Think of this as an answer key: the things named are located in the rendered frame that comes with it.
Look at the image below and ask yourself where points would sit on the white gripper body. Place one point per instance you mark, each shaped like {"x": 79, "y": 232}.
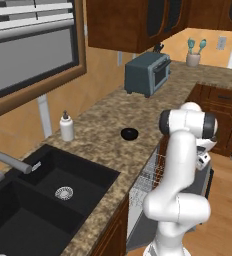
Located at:
{"x": 202, "y": 161}

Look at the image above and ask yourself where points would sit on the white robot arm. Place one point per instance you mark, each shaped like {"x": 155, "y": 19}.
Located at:
{"x": 174, "y": 173}

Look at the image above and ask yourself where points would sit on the black bowl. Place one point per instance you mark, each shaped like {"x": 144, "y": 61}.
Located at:
{"x": 129, "y": 134}

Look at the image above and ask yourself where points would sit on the dark wood base cupboards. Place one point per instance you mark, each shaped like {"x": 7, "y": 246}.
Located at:
{"x": 226, "y": 113}

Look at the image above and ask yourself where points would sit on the beige utensil pot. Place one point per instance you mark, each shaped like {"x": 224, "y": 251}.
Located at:
{"x": 193, "y": 60}

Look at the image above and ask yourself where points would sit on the grey toaster oven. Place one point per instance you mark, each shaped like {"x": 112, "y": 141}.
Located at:
{"x": 144, "y": 75}

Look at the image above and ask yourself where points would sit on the wood cupboard under sink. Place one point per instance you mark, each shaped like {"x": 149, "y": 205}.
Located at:
{"x": 113, "y": 233}

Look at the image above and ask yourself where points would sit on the teal spoon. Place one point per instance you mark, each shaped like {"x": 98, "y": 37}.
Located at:
{"x": 202, "y": 45}

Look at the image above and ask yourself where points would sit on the teal spatula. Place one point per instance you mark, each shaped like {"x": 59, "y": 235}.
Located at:
{"x": 190, "y": 45}

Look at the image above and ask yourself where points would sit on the dark knife block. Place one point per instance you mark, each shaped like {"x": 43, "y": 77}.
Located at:
{"x": 158, "y": 47}

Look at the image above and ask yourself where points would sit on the white soap dispenser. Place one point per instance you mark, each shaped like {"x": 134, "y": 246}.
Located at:
{"x": 67, "y": 129}

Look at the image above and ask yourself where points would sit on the metal sink strainer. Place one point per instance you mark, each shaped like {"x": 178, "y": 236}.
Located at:
{"x": 64, "y": 193}

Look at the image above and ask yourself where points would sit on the black double sink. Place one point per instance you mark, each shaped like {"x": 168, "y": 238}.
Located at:
{"x": 38, "y": 213}

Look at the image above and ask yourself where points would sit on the grey sink tap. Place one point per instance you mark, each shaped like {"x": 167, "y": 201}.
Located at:
{"x": 11, "y": 161}

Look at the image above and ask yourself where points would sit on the window with white blinds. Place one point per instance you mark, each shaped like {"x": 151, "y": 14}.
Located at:
{"x": 28, "y": 53}

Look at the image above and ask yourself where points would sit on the white wall socket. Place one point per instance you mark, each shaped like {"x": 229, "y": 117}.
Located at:
{"x": 222, "y": 42}

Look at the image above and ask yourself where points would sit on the dark wood wall cupboards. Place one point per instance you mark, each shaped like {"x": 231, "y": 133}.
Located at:
{"x": 128, "y": 23}

